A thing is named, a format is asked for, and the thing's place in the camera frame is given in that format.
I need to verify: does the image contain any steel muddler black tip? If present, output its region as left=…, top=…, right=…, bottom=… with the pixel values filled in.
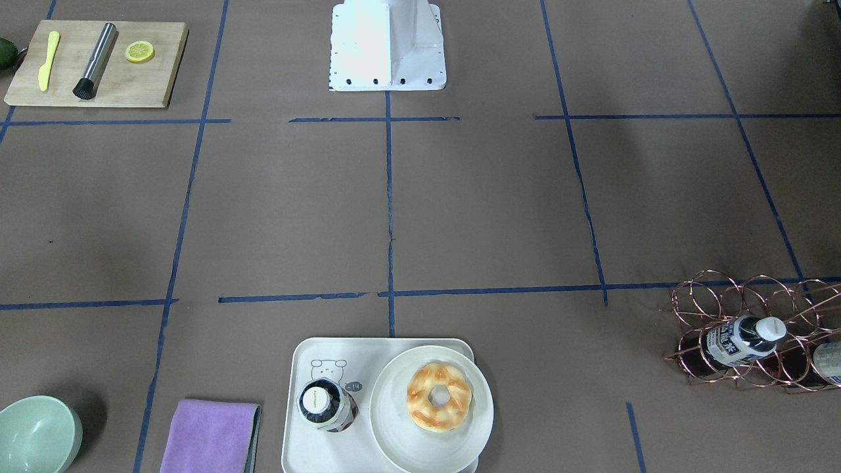
left=72, top=23, right=118, bottom=100

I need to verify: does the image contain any wooden cutting board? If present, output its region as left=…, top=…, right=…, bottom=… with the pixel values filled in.
left=4, top=19, right=189, bottom=108

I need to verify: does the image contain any dark tea bottle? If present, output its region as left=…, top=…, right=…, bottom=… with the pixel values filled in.
left=296, top=378, right=359, bottom=433

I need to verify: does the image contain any glazed ring donut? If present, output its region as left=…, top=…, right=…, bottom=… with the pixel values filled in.
left=406, top=363, right=472, bottom=433

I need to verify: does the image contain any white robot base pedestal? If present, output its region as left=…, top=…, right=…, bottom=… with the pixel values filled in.
left=329, top=1, right=447, bottom=92

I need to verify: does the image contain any mint green bowl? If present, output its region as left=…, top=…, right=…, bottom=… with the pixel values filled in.
left=1, top=395, right=82, bottom=472

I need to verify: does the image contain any purple folded cloth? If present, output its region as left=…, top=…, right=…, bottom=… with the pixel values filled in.
left=160, top=399, right=261, bottom=472

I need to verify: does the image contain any lemon slice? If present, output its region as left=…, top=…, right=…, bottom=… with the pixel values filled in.
left=124, top=40, right=156, bottom=64

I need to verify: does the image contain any green avocado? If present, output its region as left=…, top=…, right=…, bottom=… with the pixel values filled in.
left=0, top=37, right=19, bottom=71

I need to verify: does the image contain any cream rabbit tray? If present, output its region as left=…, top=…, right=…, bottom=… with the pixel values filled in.
left=281, top=336, right=474, bottom=472

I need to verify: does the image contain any yellow plastic knife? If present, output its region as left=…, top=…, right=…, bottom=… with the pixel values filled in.
left=38, top=30, right=60, bottom=92

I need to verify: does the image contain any copper wire bottle rack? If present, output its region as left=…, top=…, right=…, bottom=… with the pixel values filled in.
left=665, top=270, right=840, bottom=394

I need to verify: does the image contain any cream round plate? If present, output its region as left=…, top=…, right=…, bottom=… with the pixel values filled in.
left=370, top=345, right=495, bottom=472

